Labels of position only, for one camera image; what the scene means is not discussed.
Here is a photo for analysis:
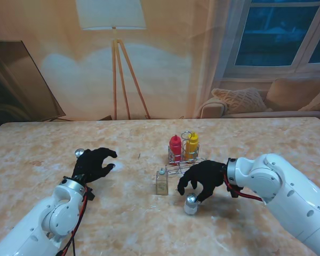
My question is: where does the printed tripod floor lamp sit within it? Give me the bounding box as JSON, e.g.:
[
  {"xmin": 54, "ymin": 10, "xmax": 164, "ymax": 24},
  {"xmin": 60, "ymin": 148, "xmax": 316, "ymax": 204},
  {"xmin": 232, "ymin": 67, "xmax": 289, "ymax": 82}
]
[{"xmin": 75, "ymin": 0, "xmax": 151, "ymax": 121}]

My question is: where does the left arm red black cable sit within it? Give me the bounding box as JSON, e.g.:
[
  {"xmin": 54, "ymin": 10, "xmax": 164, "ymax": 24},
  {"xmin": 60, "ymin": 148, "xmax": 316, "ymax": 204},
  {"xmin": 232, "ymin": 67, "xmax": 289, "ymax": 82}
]
[{"xmin": 57, "ymin": 185, "xmax": 94, "ymax": 256}]

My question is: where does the yellow squeeze bottle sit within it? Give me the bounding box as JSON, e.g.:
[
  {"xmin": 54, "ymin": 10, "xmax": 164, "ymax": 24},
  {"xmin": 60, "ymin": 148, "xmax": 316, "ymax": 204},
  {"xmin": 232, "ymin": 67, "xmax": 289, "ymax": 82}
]
[{"xmin": 185, "ymin": 132, "xmax": 200, "ymax": 162}]

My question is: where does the glass salt shaker metal lid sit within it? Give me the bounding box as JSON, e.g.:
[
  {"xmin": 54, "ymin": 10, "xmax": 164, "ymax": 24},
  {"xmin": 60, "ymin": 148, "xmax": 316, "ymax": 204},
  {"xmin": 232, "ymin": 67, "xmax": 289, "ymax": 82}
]
[{"xmin": 183, "ymin": 193, "xmax": 199, "ymax": 215}]

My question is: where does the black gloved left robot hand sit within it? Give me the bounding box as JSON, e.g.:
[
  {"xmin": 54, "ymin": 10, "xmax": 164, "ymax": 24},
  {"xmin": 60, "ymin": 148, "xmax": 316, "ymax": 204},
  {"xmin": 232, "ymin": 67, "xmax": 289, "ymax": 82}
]
[{"xmin": 71, "ymin": 147, "xmax": 117, "ymax": 185}]

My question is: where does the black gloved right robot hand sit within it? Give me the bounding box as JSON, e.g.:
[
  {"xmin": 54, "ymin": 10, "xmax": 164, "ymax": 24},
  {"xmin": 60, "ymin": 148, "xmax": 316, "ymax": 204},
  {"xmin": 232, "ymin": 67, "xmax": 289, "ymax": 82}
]
[{"xmin": 177, "ymin": 159, "xmax": 229, "ymax": 203}]

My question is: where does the right arm red cable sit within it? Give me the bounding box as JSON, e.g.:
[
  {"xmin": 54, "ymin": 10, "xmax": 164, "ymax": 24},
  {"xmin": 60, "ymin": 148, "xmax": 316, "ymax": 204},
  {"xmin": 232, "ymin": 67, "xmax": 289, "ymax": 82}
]
[{"xmin": 223, "ymin": 173, "xmax": 266, "ymax": 203}]

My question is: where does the chrome wire condiment rack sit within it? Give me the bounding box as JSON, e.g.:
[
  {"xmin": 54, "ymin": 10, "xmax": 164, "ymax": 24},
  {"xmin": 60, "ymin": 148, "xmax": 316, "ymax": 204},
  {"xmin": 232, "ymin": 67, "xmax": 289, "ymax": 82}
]
[{"xmin": 166, "ymin": 130, "xmax": 207, "ymax": 177}]

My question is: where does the square clear glass oil bottle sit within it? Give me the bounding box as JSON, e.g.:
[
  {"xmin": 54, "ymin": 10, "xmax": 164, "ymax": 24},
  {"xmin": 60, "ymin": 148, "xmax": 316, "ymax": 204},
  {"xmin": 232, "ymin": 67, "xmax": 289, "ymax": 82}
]
[{"xmin": 156, "ymin": 167, "xmax": 169, "ymax": 196}]

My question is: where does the red squeeze bottle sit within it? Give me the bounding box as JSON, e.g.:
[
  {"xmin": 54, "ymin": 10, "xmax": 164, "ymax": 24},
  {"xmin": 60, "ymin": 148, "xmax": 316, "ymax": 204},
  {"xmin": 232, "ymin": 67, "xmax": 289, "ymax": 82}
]
[{"xmin": 169, "ymin": 134, "xmax": 182, "ymax": 163}]

